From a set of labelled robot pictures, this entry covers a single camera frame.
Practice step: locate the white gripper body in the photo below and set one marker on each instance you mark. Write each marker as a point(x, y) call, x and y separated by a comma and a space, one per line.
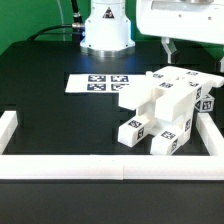
point(195, 20)

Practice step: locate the white tagged cube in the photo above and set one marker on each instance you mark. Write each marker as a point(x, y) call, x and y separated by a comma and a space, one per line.
point(205, 104)

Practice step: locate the white chair back frame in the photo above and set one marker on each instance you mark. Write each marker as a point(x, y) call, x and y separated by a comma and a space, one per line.
point(173, 90)

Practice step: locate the white chair seat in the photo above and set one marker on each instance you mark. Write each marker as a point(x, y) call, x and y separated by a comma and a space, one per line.
point(183, 121)

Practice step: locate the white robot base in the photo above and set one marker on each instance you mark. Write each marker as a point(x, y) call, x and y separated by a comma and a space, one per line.
point(107, 30)

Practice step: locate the white right fence bar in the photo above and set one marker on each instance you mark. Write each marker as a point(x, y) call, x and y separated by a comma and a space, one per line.
point(210, 134)

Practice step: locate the white fence bar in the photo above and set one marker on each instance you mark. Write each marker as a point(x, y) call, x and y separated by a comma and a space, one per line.
point(115, 167)
point(210, 134)
point(8, 124)

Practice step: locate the white marker sheet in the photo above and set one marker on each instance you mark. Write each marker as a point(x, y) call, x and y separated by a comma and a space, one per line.
point(99, 83)

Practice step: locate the white front fence bar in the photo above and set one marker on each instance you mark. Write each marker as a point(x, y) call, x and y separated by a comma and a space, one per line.
point(115, 167)

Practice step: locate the white left fence bar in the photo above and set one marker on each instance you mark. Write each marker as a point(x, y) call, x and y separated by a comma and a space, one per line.
point(8, 124)

